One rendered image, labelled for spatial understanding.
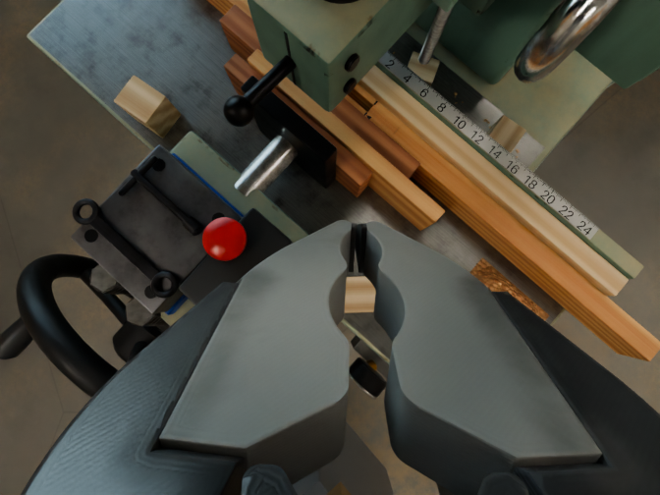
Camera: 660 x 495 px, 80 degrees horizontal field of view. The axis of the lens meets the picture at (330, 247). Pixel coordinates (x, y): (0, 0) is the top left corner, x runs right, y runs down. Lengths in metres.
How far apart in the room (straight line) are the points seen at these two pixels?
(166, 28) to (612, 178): 1.43
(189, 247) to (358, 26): 0.19
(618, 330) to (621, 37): 0.24
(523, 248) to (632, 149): 1.32
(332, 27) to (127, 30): 0.29
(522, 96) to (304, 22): 0.39
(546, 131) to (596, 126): 1.06
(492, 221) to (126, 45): 0.41
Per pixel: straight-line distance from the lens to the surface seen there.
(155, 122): 0.43
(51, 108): 1.70
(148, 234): 0.32
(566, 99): 0.62
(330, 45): 0.26
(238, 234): 0.28
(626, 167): 1.67
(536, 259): 0.40
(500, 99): 0.59
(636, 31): 0.41
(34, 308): 0.44
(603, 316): 0.43
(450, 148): 0.38
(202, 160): 0.36
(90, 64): 0.52
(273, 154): 0.35
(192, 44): 0.48
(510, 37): 0.52
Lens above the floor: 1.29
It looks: 85 degrees down
